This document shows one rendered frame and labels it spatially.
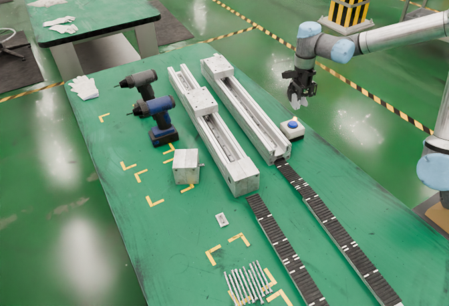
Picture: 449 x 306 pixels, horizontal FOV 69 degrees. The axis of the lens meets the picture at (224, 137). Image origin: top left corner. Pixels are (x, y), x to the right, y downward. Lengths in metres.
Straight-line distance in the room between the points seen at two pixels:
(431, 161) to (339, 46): 0.44
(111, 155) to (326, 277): 0.96
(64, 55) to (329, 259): 2.32
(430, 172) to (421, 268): 0.31
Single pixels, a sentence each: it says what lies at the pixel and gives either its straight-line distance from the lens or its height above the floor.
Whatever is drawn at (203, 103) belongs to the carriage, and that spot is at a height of 0.90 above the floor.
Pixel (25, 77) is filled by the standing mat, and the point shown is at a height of 0.01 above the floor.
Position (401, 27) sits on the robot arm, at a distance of 1.22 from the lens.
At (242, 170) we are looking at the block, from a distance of 1.20.
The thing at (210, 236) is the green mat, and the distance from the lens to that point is 1.15.
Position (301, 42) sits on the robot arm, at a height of 1.25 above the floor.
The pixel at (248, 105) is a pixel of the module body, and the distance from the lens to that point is 1.56.
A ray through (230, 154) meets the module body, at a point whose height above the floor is 0.84.
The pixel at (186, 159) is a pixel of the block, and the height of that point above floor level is 0.87.
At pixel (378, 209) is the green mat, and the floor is 0.78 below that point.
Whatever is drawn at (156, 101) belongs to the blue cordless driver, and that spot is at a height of 1.00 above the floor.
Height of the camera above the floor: 1.76
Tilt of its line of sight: 42 degrees down
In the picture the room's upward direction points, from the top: 3 degrees counter-clockwise
